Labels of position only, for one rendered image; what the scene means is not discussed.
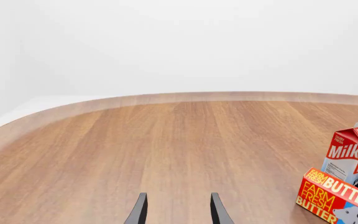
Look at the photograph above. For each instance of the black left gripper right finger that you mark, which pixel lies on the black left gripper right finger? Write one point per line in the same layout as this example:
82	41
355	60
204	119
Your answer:
218	211

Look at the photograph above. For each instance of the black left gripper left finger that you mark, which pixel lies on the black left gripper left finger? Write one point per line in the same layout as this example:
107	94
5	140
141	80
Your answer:
139	211

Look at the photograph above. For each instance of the red butter box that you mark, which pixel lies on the red butter box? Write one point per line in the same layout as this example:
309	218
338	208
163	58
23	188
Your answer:
331	198

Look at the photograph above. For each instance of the red and white milk carton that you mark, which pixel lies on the red and white milk carton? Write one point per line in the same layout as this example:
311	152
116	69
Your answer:
350	154

